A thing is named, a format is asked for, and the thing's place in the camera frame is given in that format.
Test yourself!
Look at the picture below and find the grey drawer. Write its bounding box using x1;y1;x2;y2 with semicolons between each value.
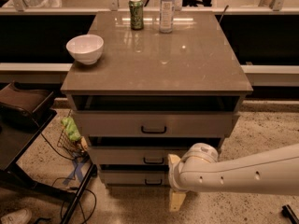
88;147;187;165
73;111;239;138
99;172;169;186

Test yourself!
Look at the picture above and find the green plush toy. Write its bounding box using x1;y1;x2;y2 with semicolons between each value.
61;117;81;142

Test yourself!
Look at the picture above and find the white shoe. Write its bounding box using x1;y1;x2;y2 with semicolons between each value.
0;208;32;224

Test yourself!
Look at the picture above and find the dark brown tray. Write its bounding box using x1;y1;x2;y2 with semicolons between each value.
0;82;54;126

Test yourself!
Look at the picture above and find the clear plastic water bottle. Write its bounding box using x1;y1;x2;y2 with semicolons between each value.
159;0;175;33

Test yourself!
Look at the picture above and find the black object floor corner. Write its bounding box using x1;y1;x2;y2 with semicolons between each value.
281;204;299;224

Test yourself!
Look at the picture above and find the green soda can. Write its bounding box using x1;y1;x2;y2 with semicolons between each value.
129;0;144;30

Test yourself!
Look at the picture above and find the black cable on floor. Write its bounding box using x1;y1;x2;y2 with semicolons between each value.
40;133;98;224

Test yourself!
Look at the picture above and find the blue tape cross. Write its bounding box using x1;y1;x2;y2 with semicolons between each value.
63;158;89;185

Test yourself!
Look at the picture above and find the grey drawer cabinet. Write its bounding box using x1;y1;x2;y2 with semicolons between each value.
62;11;252;173

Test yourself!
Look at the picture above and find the wire basket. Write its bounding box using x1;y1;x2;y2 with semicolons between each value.
57;111;87;157

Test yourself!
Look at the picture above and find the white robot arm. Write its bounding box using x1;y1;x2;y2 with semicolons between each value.
168;143;299;212

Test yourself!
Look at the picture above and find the white ceramic bowl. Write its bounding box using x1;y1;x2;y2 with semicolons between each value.
66;35;104;64

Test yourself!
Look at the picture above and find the black side table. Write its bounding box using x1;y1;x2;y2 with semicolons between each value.
0;109;96;224

